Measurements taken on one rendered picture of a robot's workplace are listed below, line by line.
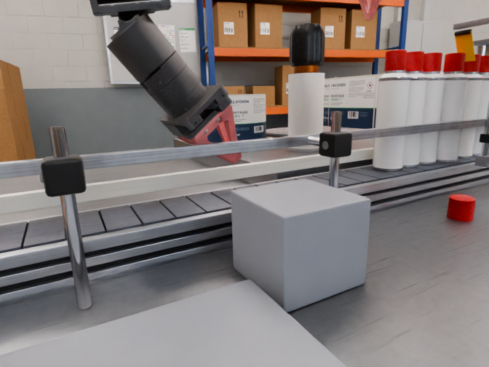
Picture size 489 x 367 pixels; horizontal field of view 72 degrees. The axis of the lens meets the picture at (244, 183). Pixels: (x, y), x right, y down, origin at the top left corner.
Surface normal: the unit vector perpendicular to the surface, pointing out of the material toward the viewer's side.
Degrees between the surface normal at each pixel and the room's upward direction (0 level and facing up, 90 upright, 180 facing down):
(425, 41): 90
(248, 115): 90
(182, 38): 90
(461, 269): 0
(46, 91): 90
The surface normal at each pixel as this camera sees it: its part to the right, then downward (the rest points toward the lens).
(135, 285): -0.03, -0.97
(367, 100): -0.84, 0.15
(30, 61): 0.29, 0.23
